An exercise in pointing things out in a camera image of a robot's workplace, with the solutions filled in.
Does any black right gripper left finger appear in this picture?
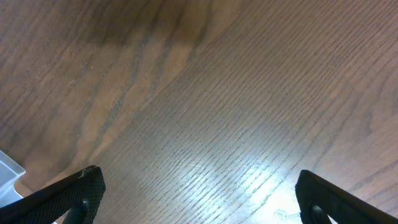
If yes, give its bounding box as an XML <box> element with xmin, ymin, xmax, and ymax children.
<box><xmin>1</xmin><ymin>166</ymin><xmax>106</xmax><ymax>224</ymax></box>

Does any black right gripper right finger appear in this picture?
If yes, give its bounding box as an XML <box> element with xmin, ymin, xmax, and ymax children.
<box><xmin>295</xmin><ymin>170</ymin><xmax>397</xmax><ymax>224</ymax></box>

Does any clear plastic storage bin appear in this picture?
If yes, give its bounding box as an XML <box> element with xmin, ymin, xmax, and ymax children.
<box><xmin>0</xmin><ymin>151</ymin><xmax>25</xmax><ymax>208</ymax></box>

